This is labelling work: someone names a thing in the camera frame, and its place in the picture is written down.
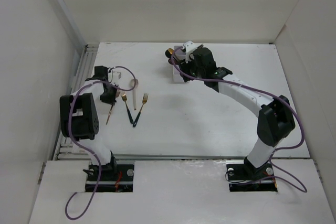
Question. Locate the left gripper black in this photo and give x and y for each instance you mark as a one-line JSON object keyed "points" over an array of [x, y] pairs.
{"points": [[111, 100]]}

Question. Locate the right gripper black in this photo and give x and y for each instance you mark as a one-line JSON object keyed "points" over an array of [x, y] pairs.
{"points": [[184, 66]]}

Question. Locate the white three-compartment utensil holder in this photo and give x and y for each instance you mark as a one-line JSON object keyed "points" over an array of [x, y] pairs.
{"points": [[177, 77]]}

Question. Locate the beige plastic spoon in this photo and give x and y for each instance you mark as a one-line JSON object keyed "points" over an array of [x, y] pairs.
{"points": [[134, 83]]}

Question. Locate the rose gold fork green handle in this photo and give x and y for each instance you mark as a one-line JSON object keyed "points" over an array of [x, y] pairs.
{"points": [[124, 99]]}

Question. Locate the brown wooden chopstick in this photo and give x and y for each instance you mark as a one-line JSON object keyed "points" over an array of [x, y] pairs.
{"points": [[110, 113]]}

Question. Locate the black spoon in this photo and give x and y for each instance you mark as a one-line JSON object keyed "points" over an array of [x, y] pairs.
{"points": [[167, 54]]}

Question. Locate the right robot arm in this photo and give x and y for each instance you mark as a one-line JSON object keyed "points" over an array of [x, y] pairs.
{"points": [[275, 120]]}

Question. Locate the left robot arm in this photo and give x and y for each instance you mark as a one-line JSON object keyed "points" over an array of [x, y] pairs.
{"points": [[79, 118]]}

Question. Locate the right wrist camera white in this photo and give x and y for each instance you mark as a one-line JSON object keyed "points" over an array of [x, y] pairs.
{"points": [[188, 48]]}

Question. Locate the aluminium frame left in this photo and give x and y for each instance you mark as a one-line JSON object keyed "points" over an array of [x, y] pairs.
{"points": [[63, 147]]}

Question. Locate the aluminium rail front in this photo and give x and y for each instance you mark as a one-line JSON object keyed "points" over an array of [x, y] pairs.
{"points": [[175, 157]]}

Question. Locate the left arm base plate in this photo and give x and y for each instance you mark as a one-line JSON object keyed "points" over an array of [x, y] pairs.
{"points": [[118, 180]]}

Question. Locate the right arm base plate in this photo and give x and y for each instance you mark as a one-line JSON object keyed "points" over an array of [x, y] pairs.
{"points": [[241, 180]]}

